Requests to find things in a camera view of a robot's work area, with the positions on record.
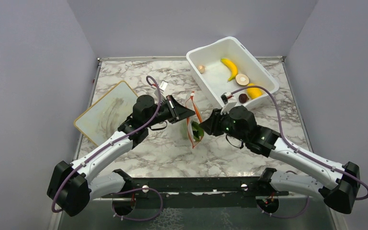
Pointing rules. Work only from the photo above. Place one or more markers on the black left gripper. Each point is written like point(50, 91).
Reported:
point(179, 112)

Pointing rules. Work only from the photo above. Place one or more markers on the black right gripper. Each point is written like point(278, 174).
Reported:
point(211, 125)

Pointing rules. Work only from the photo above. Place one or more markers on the clear orange zip top bag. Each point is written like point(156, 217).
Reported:
point(190, 102)

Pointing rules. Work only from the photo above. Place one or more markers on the green leafy vegetable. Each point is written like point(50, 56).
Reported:
point(196, 132)

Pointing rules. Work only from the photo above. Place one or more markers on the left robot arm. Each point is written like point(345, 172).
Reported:
point(73, 185)

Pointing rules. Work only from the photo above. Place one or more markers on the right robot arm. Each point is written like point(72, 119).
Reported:
point(336, 183)

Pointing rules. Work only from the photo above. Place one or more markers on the dark brown chestnut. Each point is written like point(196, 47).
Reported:
point(243, 98)

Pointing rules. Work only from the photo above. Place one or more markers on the yellow lemon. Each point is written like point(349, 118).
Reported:
point(254, 93)

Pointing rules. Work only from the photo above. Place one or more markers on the round cut wooden slice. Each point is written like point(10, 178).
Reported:
point(242, 79)

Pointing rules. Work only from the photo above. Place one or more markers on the white plastic bin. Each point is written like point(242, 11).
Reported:
point(213, 83)

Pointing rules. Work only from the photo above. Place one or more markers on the yellow banana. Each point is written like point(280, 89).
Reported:
point(231, 66)

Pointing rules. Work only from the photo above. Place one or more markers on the white yellow-edged cutting board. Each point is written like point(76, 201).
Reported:
point(101, 120)

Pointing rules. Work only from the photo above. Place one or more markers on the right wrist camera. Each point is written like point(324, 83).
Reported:
point(229, 102)

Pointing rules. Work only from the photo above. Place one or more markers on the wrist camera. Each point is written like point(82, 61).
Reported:
point(229, 102)
point(160, 94)

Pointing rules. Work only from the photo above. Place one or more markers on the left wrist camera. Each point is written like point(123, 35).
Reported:
point(160, 94)

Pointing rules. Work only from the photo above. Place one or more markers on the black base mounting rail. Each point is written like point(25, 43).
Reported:
point(194, 192)

